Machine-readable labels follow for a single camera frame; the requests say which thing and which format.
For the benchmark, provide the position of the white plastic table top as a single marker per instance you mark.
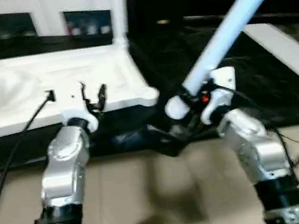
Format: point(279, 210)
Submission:
point(32, 79)

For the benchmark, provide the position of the white plastic table leg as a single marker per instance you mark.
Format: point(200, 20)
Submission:
point(119, 12)
point(227, 27)

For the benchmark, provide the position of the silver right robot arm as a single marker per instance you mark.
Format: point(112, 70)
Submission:
point(263, 157)

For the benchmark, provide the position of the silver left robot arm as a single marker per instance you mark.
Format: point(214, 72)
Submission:
point(63, 175)

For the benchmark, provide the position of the black plastic mat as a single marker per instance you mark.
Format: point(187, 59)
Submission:
point(197, 54)

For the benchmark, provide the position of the white glass-door cabinet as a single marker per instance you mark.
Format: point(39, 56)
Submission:
point(39, 16)

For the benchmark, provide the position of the white flat panel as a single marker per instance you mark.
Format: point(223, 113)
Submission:
point(293, 54)

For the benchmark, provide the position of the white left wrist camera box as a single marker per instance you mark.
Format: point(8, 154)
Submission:
point(72, 104)

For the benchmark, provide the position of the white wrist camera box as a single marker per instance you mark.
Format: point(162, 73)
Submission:
point(219, 87)
point(72, 104)

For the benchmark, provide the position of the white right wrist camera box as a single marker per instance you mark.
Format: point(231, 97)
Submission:
point(219, 87)

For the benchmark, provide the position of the dark horizontal rail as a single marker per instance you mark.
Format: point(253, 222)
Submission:
point(220, 19)

